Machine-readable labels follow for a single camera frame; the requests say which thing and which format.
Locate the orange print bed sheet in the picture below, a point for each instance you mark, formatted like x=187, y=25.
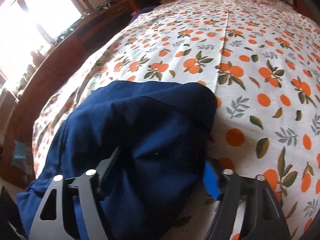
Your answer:
x=261, y=62

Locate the wooden desk cabinet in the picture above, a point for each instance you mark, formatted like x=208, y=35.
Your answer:
x=90, y=34

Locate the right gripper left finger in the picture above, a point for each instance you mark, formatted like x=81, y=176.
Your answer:
x=55, y=217

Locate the navy blue suit jacket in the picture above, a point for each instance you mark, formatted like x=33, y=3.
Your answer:
x=161, y=130

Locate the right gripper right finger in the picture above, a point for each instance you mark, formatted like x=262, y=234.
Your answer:
x=263, y=216

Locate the window with wooden frame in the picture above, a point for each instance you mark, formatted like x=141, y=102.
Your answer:
x=29, y=28

